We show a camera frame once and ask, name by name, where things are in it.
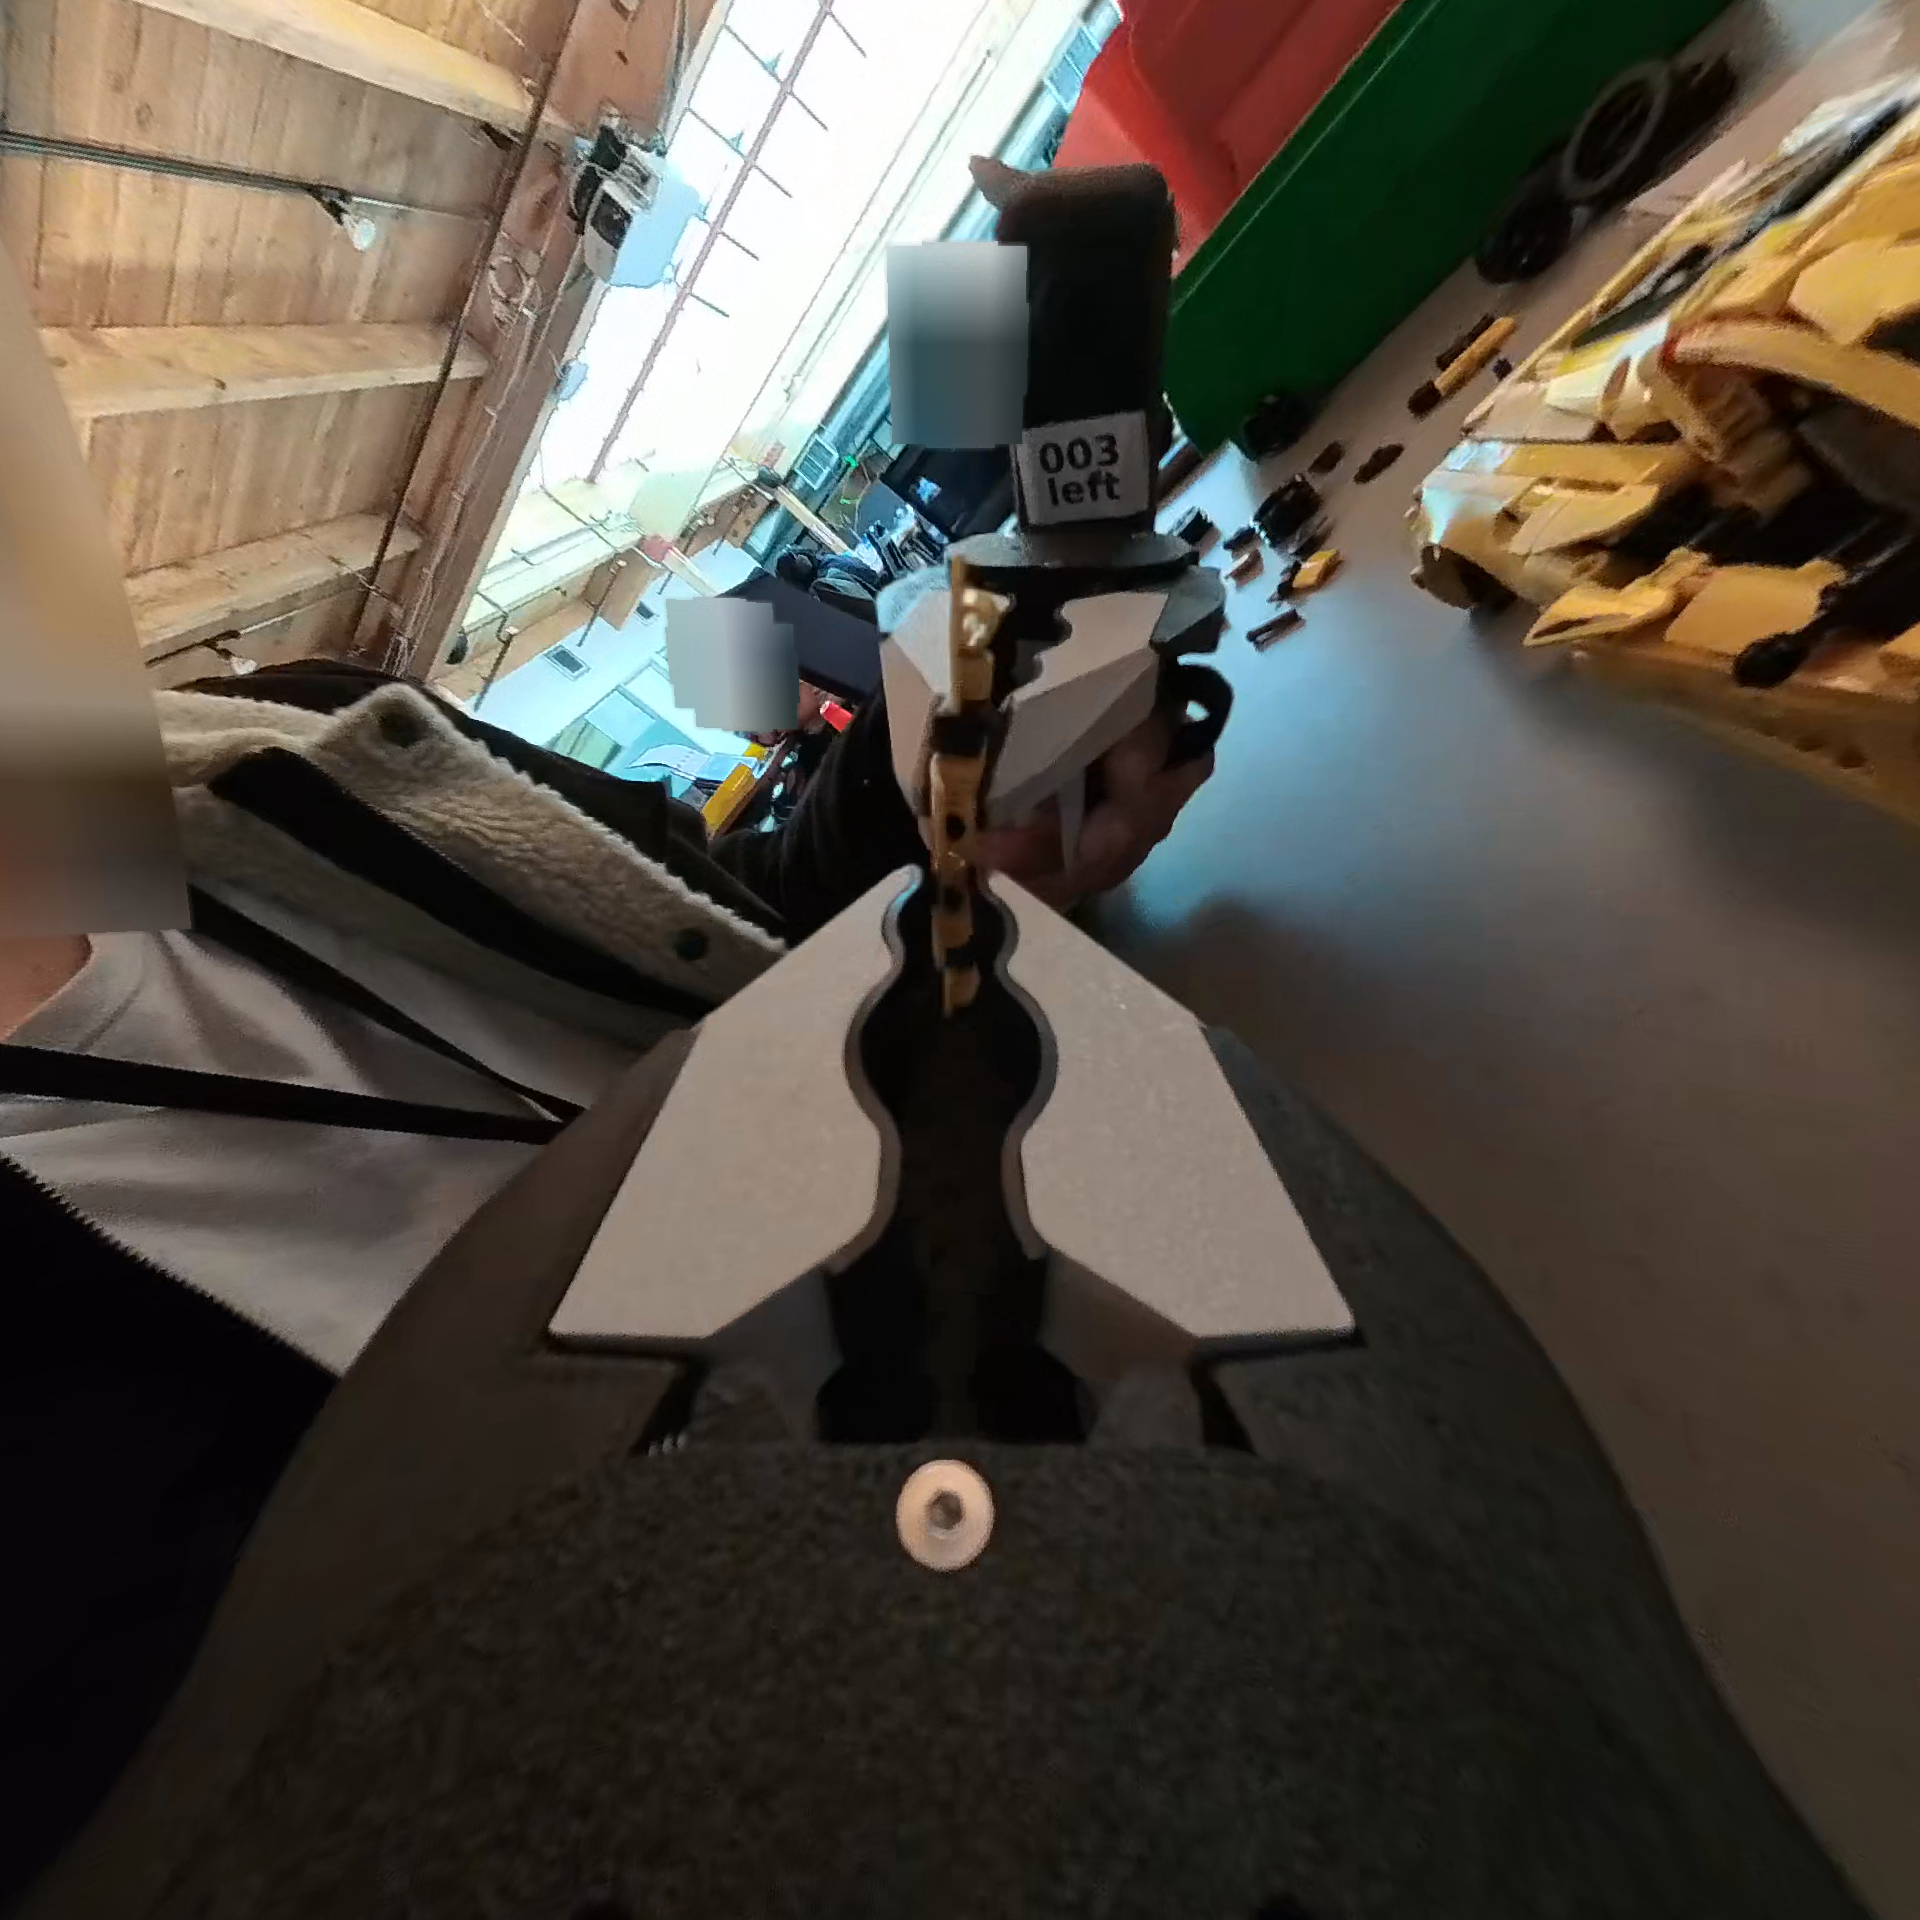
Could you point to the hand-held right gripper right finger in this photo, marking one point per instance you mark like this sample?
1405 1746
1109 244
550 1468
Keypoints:
1186 1184

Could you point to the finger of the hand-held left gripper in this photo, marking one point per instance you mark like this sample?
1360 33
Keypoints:
1072 692
917 704

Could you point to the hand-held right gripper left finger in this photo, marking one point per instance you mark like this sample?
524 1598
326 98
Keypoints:
706 1184

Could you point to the yellow brick assembly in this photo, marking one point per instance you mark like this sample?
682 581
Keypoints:
975 618

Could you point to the person's left forearm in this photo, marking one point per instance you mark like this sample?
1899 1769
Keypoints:
839 840

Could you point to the person's left hand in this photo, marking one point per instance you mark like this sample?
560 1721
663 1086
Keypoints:
1126 825

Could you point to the black toy tire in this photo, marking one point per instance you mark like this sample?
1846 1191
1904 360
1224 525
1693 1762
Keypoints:
1494 248
1276 428
1576 149

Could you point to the green plastic bin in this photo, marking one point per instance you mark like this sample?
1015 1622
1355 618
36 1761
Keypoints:
1350 224

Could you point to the pile of black yellow bricks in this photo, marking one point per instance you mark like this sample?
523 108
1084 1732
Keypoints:
1317 568

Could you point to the yellow toy brick car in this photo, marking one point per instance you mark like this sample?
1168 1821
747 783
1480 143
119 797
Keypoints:
1770 450

